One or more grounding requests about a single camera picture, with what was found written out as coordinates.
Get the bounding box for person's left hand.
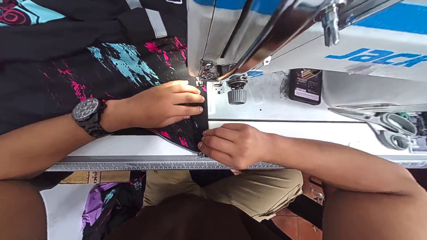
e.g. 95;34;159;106
100;80;205;133

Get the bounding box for person's right hand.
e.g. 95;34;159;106
198;123;272;170

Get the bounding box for black garment with splatter print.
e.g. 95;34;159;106
0;0;209;157

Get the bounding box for person's left forearm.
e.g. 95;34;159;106
0;98;114;181

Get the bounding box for person's right forearm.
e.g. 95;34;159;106
262;133;421;196

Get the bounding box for person's legs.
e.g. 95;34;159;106
143;169;304;222

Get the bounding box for grey measuring tape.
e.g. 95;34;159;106
48;160;427;171

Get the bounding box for person's body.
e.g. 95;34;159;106
103;194;291;240

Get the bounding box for black packet with pale label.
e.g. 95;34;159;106
288;69;323;105

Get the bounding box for white blue sewing machine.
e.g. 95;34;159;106
187;0;427;122

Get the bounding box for black printed cloth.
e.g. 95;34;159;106
82;171;147;240

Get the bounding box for black bar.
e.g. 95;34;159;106
288;194;324;230

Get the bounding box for brown cardboard box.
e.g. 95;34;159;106
59;171;131;185

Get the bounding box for purple cloth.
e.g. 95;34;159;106
81;182;119;233

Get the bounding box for white board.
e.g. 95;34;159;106
40;183;92;240

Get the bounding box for metal scissors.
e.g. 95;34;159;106
328;106;417;150

